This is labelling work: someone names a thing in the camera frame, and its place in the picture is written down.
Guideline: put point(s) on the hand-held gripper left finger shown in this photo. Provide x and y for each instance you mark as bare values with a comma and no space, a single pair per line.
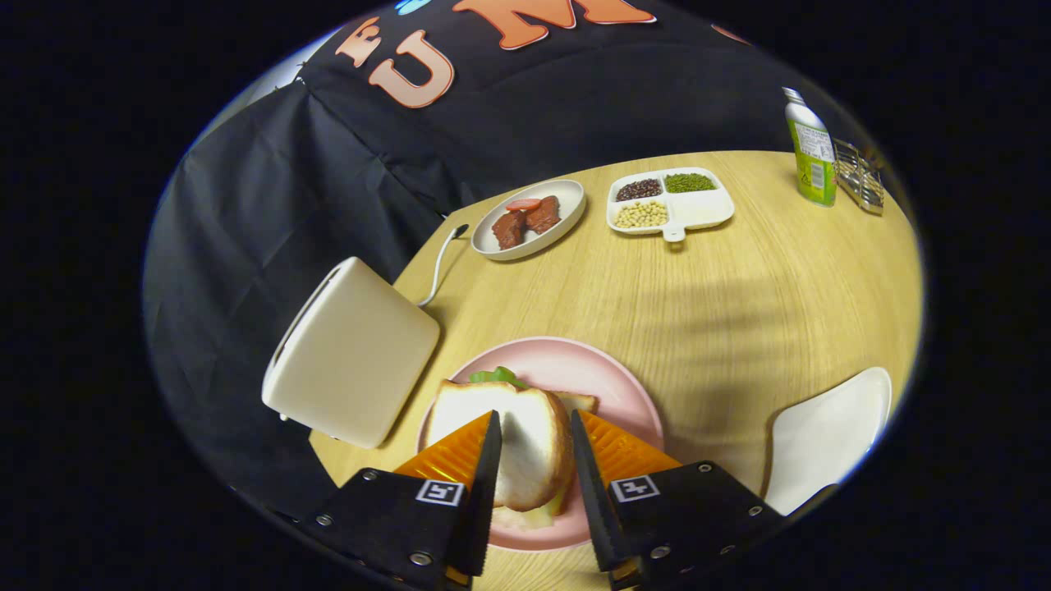
484,492

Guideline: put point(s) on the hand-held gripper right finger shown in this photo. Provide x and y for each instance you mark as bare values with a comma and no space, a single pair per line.
591,492

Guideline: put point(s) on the round-topped bread slice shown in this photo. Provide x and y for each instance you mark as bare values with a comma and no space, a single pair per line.
534,443

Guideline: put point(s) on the green lettuce leaf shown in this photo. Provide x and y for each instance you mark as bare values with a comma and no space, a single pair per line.
497,376

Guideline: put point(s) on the pink round plate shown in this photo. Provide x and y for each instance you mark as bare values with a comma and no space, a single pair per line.
575,361

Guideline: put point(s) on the cream white toaster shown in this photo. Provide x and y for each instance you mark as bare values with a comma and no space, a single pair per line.
353,353

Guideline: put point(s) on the white square plate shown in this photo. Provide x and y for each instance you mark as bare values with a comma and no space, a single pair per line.
829,435

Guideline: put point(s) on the brown braised meat piece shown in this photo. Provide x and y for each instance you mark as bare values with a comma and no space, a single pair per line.
543,216
509,231

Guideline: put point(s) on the pile of yellow soybeans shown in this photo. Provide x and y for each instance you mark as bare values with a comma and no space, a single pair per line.
640,215

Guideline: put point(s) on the red sausage slice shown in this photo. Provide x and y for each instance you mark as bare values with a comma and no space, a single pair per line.
523,204

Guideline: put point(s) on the grey round plate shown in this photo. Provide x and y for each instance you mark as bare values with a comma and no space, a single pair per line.
571,201

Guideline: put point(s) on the white divided dish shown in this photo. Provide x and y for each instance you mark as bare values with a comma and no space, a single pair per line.
698,209

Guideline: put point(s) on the pile of dark red beans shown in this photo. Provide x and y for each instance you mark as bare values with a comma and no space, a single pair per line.
639,190

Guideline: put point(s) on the pile of green mung beans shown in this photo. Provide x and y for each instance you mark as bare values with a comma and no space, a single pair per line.
690,183

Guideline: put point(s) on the black backdrop cloth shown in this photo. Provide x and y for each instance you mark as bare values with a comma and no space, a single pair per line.
328,164

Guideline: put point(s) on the silver bottle with green label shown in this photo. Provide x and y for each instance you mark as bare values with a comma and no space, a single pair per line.
813,164

